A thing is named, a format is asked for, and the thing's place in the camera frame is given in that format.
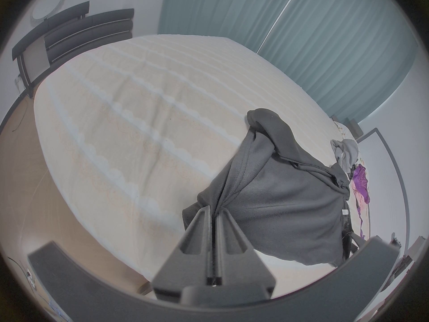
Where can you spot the black T-shirt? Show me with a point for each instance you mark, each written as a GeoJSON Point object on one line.
{"type": "Point", "coordinates": [285, 206]}

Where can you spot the bed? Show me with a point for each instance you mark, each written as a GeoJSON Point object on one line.
{"type": "Point", "coordinates": [134, 112]}

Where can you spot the blue-green curtain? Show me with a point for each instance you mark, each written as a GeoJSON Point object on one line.
{"type": "Point", "coordinates": [352, 45]}
{"type": "Point", "coordinates": [218, 12]}

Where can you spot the round white mirror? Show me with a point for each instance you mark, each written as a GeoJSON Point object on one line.
{"type": "Point", "coordinates": [50, 8]}

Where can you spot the purple satin garment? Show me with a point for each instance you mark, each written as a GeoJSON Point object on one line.
{"type": "Point", "coordinates": [361, 179]}

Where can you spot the grey garment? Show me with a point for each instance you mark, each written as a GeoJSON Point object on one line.
{"type": "Point", "coordinates": [348, 149]}

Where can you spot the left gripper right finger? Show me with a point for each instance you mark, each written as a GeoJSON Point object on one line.
{"type": "Point", "coordinates": [243, 272]}

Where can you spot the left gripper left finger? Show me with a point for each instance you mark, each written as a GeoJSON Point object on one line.
{"type": "Point", "coordinates": [181, 270]}

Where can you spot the white printed pillow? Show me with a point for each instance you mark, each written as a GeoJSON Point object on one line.
{"type": "Point", "coordinates": [342, 127]}

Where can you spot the pink garment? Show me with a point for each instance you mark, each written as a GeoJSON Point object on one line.
{"type": "Point", "coordinates": [357, 198]}

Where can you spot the black chest of drawers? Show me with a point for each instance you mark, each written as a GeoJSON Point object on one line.
{"type": "Point", "coordinates": [100, 25]}

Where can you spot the grey bedside table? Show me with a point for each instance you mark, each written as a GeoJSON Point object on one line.
{"type": "Point", "coordinates": [355, 127]}

